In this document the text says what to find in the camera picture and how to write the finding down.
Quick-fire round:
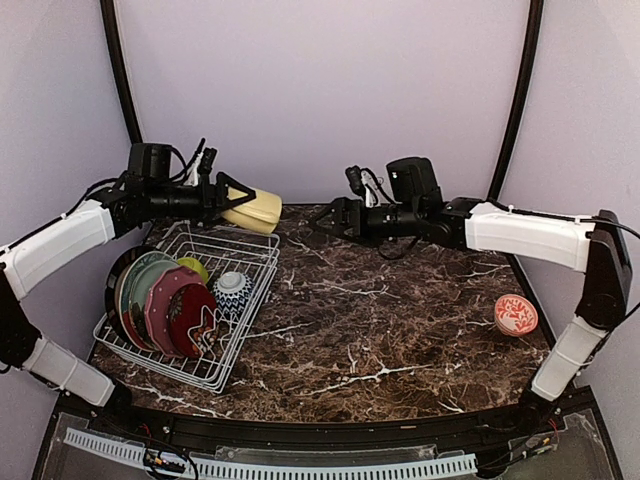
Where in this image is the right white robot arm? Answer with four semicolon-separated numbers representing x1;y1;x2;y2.
310;196;637;434

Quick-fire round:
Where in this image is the black frame post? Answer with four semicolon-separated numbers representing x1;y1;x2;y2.
487;0;544;200
99;0;143;144

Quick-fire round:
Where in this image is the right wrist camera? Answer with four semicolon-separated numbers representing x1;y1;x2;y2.
345;165;384;208

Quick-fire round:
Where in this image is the blue white patterned bowl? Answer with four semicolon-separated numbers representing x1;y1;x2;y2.
213;271;254;320

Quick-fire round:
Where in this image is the dark red floral plate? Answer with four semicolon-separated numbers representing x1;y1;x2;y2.
168;284;217;359

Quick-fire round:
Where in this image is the white wire dish rack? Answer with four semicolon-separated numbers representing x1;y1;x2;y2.
93;221;279;393

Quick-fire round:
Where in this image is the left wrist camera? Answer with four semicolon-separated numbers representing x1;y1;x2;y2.
170;138;218;186

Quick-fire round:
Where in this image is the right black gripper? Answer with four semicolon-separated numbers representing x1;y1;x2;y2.
309;197;422;248

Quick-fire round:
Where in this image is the green teal plate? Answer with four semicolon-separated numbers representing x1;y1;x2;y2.
133;250;178;326

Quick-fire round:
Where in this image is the red teal floral plate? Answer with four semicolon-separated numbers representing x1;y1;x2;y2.
114;251;157;352

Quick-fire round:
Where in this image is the left black frame post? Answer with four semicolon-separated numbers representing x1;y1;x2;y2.
99;0;143;144

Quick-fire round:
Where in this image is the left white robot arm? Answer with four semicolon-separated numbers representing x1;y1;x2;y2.
1;171;257;436

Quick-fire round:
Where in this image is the yellow ceramic mug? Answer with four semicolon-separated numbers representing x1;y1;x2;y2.
221;189;283;235

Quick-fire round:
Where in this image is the pink dotted plate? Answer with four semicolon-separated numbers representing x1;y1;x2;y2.
144;265;204;358

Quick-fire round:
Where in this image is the white slotted cable duct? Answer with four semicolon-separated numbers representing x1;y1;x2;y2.
63;427;479;480

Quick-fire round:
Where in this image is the right black frame post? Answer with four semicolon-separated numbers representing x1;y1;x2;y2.
487;0;544;200

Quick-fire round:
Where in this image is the black rimmed cream plate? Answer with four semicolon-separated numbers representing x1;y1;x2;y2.
104;245;154;343

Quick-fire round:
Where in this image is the red white patterned bowl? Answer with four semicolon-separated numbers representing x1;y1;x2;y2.
494;294;539;337

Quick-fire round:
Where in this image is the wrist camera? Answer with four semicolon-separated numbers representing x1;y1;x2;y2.
170;138;218;186
345;165;384;208

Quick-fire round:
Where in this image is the black front rail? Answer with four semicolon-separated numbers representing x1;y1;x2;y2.
83;406;565;458

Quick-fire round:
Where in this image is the green small bowl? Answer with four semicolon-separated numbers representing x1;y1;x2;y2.
177;257;209;284

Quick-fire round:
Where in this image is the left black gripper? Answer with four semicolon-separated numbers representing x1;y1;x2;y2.
147;170;257;229

